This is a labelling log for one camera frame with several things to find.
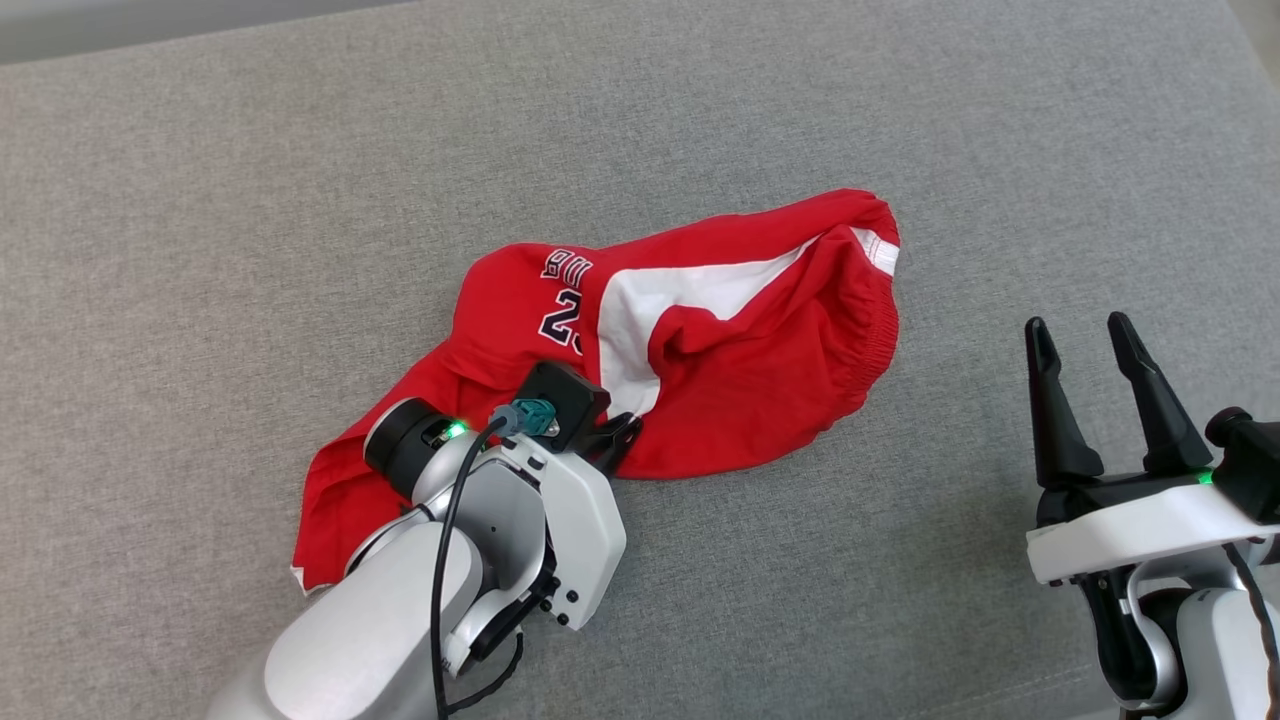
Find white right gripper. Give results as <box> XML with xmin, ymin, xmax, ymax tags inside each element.
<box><xmin>1024</xmin><ymin>312</ymin><xmax>1280</xmax><ymax>587</ymax></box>

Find black left cable teal plug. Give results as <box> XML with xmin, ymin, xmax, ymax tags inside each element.
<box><xmin>430</xmin><ymin>398</ymin><xmax>557</xmax><ymax>720</ymax></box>

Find red white basketball shorts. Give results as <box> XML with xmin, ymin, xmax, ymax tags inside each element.
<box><xmin>290</xmin><ymin>188</ymin><xmax>901</xmax><ymax>596</ymax></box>

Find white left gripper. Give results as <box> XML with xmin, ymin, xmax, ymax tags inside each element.
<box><xmin>362</xmin><ymin>397</ymin><xmax>644</xmax><ymax>633</ymax></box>

